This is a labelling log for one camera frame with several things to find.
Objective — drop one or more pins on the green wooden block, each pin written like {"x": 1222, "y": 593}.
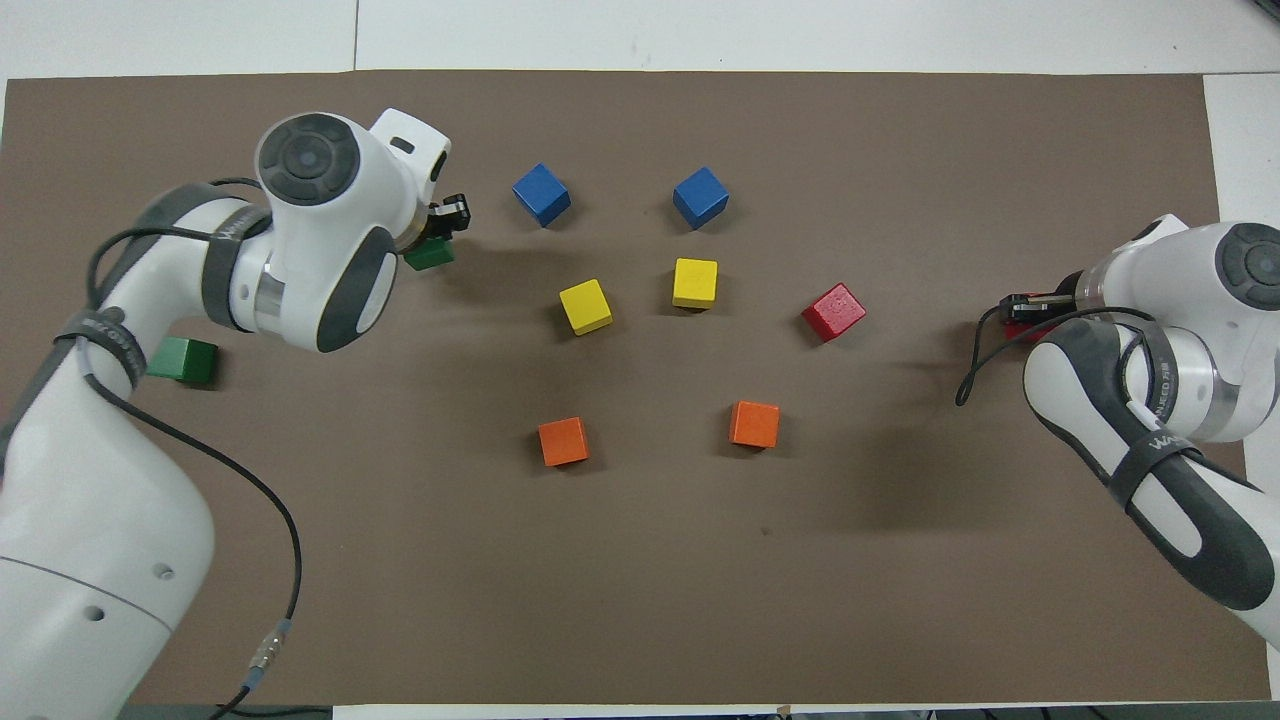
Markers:
{"x": 432, "y": 255}
{"x": 183, "y": 360}

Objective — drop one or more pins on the brown table mat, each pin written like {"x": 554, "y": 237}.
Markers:
{"x": 650, "y": 560}

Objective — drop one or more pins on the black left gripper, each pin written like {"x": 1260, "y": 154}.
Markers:
{"x": 436, "y": 222}

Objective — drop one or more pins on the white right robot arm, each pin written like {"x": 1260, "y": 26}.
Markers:
{"x": 1075, "y": 390}

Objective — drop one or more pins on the orange wooden block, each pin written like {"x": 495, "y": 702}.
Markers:
{"x": 755, "y": 424}
{"x": 563, "y": 441}

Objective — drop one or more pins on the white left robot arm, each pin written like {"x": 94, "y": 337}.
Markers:
{"x": 100, "y": 520}

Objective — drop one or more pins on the red wooden block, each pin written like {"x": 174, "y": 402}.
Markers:
{"x": 833, "y": 311}
{"x": 1025, "y": 332}

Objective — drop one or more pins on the blue wooden block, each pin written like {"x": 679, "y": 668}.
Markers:
{"x": 700, "y": 197}
{"x": 541, "y": 194}

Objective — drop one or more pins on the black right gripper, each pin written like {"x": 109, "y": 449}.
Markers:
{"x": 1063, "y": 305}

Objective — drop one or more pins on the yellow wooden block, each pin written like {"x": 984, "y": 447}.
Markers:
{"x": 695, "y": 283}
{"x": 585, "y": 306}

